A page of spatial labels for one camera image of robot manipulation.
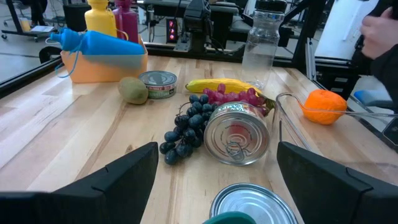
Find blue squeeze bottle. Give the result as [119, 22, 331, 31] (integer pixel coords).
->
[49, 27, 146, 78]

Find orange translucent bin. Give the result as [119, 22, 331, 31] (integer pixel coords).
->
[60, 34, 149, 84]

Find blue padded seat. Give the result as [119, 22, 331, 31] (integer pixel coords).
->
[353, 90, 396, 110]

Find person's hand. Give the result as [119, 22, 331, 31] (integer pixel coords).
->
[360, 7, 398, 60]

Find flat tuna can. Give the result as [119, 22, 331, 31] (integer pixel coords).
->
[138, 70, 178, 100]

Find yellow squeeze bottle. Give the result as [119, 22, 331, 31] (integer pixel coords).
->
[84, 0, 118, 38]

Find clear bottle black lid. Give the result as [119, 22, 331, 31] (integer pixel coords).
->
[241, 0, 287, 91]

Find black computer tower lights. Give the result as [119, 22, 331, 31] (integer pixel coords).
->
[166, 17, 178, 43]

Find person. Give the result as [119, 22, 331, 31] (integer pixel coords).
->
[351, 0, 398, 110]

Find black frame clamp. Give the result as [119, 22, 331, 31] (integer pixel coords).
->
[39, 45, 63, 65]

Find black table-level camera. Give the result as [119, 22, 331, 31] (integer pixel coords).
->
[381, 116, 398, 153]

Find dark grape bunch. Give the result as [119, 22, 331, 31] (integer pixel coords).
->
[159, 94, 220, 166]

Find clear plastic container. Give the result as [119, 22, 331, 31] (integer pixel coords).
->
[272, 92, 398, 187]

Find yellow banana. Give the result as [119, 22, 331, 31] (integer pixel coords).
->
[185, 78, 264, 96]

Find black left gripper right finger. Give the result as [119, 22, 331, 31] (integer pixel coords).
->
[276, 141, 398, 224]

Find black handheld device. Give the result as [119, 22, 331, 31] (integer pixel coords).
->
[368, 0, 398, 18]

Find orange tangerine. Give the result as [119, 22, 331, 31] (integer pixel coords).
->
[300, 89, 348, 126]

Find dark grey desk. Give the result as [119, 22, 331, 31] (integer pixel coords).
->
[136, 0, 249, 43]

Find brown kiwi fruit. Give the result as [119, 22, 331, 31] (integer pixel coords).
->
[117, 77, 149, 105]

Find white panel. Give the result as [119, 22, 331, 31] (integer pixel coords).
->
[314, 0, 379, 60]

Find purple squeeze bottle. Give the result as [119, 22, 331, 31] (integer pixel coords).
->
[112, 0, 140, 44]

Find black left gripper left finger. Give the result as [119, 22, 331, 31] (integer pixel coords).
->
[0, 142, 159, 224]

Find tin can red label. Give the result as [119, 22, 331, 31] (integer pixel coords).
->
[208, 182, 299, 224]

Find black wheeled cart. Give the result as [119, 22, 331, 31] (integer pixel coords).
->
[1, 0, 58, 41]

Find small spice jar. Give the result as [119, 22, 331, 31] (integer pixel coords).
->
[203, 101, 271, 166]

